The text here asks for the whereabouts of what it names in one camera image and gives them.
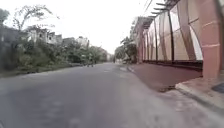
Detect green trees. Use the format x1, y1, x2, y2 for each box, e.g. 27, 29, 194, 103
113, 36, 138, 64

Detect person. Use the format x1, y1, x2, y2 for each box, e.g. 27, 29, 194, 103
87, 53, 95, 68

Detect grey asphalt road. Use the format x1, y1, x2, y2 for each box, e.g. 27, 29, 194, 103
0, 62, 224, 128

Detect red paved sidewalk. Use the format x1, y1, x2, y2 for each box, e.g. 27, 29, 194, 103
128, 62, 204, 92

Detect row of green bushes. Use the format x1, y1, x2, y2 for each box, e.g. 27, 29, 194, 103
0, 39, 109, 76

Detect grey buildings behind bushes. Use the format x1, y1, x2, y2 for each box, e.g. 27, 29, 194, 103
0, 24, 91, 48

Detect red and white building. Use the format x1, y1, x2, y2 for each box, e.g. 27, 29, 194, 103
130, 0, 224, 81

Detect pale concrete kerb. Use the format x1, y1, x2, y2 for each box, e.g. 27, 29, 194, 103
175, 77, 224, 111

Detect bare tree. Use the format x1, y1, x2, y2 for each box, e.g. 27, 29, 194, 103
12, 4, 56, 32

